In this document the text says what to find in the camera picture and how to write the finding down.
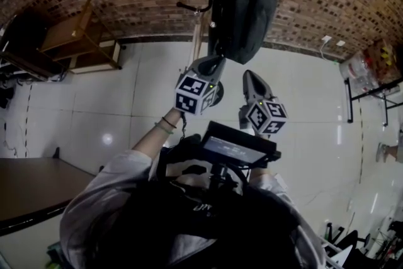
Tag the wooden plank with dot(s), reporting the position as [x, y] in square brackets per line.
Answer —
[196, 41]

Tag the green box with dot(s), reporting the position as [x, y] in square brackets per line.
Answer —
[54, 256]

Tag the black tripod stand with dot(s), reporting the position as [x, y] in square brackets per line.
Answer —
[346, 242]

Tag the person's grey shirt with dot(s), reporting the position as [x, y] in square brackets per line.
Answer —
[94, 198]

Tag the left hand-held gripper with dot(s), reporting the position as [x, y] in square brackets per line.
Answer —
[192, 94]

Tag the clear plastic bag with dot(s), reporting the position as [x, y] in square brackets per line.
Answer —
[355, 70]

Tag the white wall socket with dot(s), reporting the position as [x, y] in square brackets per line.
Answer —
[340, 42]
[326, 38]

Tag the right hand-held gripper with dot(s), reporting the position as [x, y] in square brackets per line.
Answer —
[266, 116]

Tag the dark wooden table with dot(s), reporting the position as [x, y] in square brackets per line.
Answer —
[34, 189]

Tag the wooden shelf unit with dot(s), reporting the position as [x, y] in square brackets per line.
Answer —
[82, 37]

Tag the dark grey backpack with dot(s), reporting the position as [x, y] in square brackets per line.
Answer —
[248, 9]

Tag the black chest screen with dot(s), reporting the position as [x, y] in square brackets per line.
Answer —
[239, 148]

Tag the black wrist band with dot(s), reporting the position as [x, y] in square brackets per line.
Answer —
[169, 123]

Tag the dark metal rack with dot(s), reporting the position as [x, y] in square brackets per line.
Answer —
[22, 50]

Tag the person's left forearm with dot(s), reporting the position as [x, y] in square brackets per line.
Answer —
[154, 141]

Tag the black chest harness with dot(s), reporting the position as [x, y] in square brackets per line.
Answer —
[204, 230]

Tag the yellow bag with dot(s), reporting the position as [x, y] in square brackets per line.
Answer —
[381, 60]

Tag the person's right forearm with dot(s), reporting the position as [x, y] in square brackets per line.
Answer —
[259, 173]

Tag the black-frame table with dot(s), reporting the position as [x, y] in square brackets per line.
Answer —
[371, 93]

